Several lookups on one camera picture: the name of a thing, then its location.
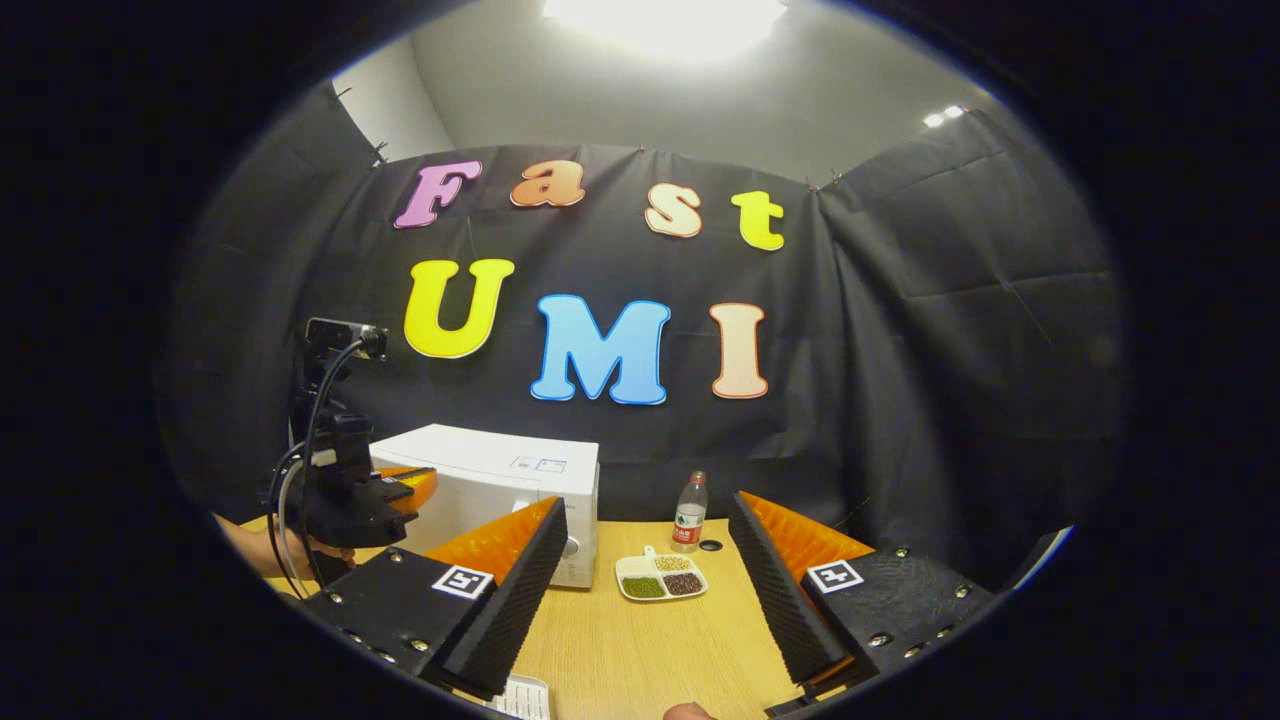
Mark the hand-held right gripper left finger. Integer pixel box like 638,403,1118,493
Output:
300,497,569,701

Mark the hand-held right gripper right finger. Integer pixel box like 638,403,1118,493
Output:
727,490,996,691

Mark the white microwave oven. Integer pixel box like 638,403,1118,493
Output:
368,424,601,589

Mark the clear plastic water bottle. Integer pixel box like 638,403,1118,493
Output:
671,470,710,554

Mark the white divided plate of beans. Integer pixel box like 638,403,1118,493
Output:
614,546,709,603

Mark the black backdrop cloth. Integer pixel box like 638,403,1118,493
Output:
155,80,1131,591

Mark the large ceiling light panel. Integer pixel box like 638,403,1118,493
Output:
540,0,791,61

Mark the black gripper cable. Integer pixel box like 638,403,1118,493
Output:
268,338,366,599

